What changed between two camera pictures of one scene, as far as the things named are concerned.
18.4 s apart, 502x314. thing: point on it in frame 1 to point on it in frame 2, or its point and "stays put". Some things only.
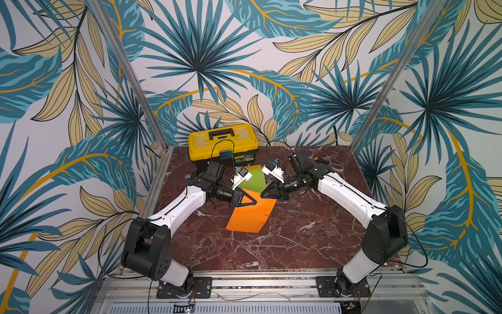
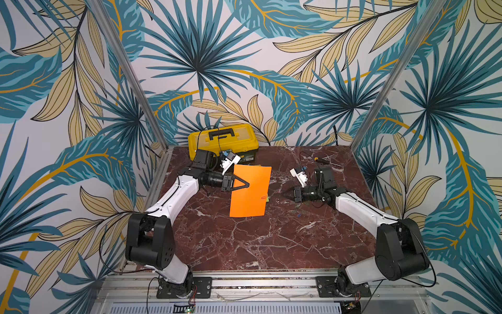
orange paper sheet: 250,218 to 250,200
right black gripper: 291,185 to 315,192
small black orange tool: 316,159 stays put
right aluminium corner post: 427,17 stays put
